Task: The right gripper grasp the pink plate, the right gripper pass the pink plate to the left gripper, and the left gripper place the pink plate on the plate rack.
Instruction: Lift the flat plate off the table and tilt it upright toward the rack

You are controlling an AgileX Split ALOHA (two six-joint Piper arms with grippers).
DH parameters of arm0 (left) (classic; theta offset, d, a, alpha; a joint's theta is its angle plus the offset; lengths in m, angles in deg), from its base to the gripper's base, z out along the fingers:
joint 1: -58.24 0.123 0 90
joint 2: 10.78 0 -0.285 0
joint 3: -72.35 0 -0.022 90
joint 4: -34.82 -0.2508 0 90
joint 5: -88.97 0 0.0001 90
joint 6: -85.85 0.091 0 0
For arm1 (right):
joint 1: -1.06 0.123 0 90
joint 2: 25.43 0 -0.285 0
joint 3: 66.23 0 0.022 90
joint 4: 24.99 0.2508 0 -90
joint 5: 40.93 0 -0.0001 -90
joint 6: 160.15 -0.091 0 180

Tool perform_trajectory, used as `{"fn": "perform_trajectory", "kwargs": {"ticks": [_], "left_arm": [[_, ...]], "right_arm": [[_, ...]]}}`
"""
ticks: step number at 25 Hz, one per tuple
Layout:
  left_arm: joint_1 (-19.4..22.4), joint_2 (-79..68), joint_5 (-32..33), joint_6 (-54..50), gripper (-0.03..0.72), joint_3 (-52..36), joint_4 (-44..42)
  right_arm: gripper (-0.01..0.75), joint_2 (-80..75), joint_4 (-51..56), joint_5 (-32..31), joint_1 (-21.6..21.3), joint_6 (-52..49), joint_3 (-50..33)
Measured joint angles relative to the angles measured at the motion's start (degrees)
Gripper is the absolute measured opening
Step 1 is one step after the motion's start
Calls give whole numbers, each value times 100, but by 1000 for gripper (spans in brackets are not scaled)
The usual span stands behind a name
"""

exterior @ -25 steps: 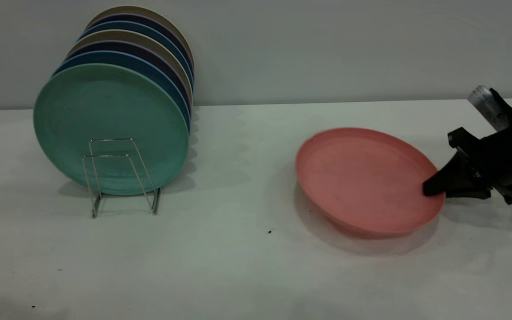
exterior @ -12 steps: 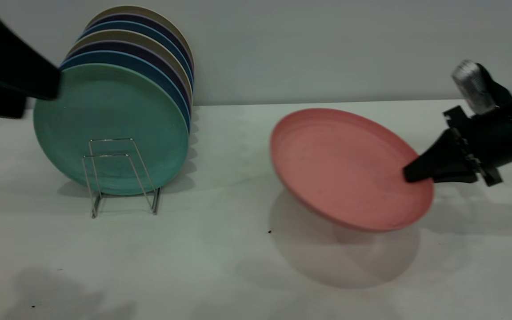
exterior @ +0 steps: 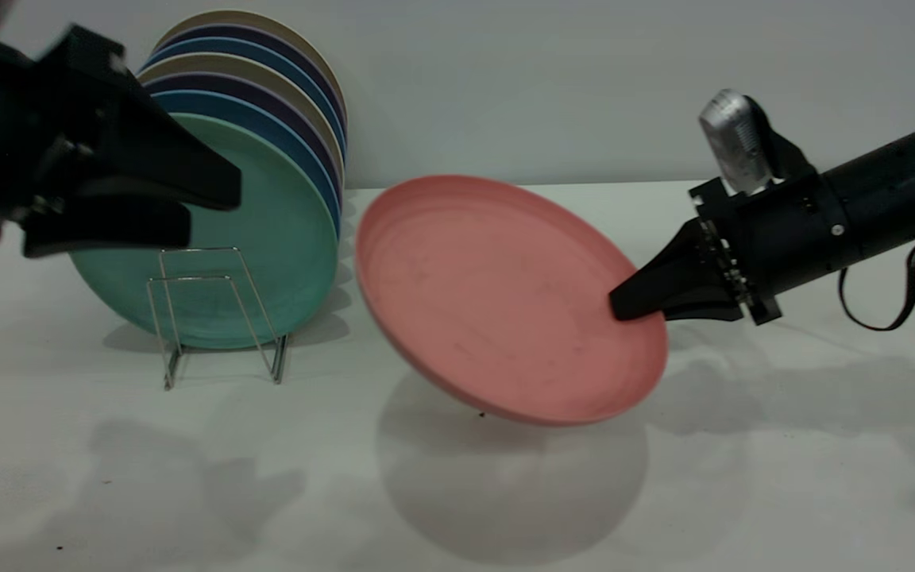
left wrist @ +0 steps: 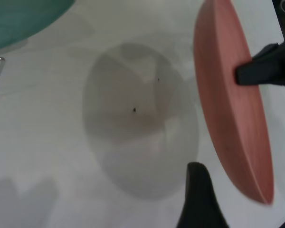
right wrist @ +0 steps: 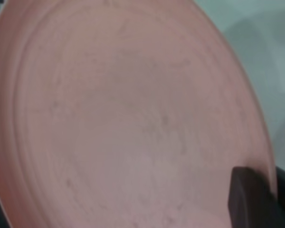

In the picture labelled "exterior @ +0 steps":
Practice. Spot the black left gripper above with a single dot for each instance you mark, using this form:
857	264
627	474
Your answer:
21	127

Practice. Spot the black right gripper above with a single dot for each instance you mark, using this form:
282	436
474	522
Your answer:
783	238

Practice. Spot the pink round plate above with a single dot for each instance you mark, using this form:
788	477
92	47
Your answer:
497	302

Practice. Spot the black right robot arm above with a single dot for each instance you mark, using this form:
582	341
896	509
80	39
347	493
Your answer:
902	191

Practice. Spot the blue round plate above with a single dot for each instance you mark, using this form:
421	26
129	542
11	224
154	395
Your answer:
267	119
251	48

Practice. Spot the dark purple round plate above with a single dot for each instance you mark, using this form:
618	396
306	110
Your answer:
260	33
251	87

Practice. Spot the green round plate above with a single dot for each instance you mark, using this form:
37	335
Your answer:
283	254

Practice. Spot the beige round plate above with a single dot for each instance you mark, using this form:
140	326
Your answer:
243	17
243	67

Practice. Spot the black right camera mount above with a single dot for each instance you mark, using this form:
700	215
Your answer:
787	159

